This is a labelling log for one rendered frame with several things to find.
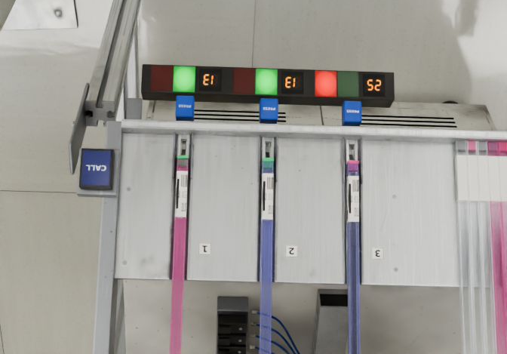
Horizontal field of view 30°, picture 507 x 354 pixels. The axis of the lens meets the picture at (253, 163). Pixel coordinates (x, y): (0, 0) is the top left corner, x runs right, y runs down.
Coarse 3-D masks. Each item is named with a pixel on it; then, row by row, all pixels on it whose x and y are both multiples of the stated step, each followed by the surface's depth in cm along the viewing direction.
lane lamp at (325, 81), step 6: (318, 72) 127; (324, 72) 127; (330, 72) 128; (318, 78) 127; (324, 78) 127; (330, 78) 127; (318, 84) 127; (324, 84) 127; (330, 84) 127; (318, 90) 127; (324, 90) 127; (330, 90) 127; (324, 96) 127; (330, 96) 127
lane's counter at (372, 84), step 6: (366, 78) 128; (372, 78) 128; (378, 78) 128; (384, 78) 128; (366, 84) 127; (372, 84) 127; (378, 84) 127; (384, 84) 127; (366, 90) 127; (372, 90) 127; (378, 90) 127; (384, 90) 127; (366, 96) 127; (372, 96) 127; (378, 96) 127; (384, 96) 127
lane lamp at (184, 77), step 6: (174, 66) 127; (180, 66) 127; (186, 66) 127; (192, 66) 127; (174, 72) 127; (180, 72) 127; (186, 72) 127; (192, 72) 127; (174, 78) 126; (180, 78) 126; (186, 78) 126; (192, 78) 126; (174, 84) 126; (180, 84) 126; (186, 84) 126; (192, 84) 126; (174, 90) 126; (180, 90) 126; (186, 90) 126; (192, 90) 126
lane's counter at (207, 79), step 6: (204, 72) 127; (210, 72) 127; (216, 72) 127; (204, 78) 127; (210, 78) 127; (216, 78) 127; (204, 84) 126; (210, 84) 126; (216, 84) 126; (204, 90) 126; (210, 90) 126; (216, 90) 126
